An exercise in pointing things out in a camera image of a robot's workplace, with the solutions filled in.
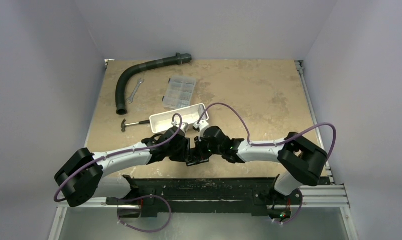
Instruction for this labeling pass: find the black corrugated hose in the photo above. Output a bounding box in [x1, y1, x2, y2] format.
[115, 52, 192, 116]

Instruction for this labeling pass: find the small black hammer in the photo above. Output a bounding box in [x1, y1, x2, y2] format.
[120, 119, 150, 132]

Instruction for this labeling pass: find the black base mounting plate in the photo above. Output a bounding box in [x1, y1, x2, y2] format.
[109, 177, 291, 218]

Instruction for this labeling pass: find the silver wrench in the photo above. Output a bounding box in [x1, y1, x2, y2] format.
[126, 78, 144, 104]

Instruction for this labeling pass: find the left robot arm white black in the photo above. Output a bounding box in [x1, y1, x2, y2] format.
[53, 126, 186, 207]

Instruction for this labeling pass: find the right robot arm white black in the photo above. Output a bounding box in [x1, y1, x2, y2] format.
[191, 126, 328, 204]

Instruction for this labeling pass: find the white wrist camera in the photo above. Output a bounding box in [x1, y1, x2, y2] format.
[172, 121, 189, 133]
[192, 120, 209, 137]

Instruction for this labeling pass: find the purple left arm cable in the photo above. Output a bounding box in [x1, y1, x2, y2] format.
[53, 113, 183, 203]

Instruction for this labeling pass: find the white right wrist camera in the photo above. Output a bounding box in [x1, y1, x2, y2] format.
[192, 120, 209, 137]

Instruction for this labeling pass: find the black leather card holder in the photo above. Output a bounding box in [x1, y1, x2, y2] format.
[185, 156, 209, 167]

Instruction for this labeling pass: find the clear plastic screw box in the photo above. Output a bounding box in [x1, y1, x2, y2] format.
[162, 75, 197, 109]

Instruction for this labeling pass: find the white rectangular tray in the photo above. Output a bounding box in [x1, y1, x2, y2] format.
[149, 103, 206, 134]

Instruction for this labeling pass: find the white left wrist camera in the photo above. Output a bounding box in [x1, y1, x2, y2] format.
[172, 121, 189, 133]

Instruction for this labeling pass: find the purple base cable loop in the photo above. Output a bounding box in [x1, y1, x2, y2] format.
[116, 193, 173, 233]

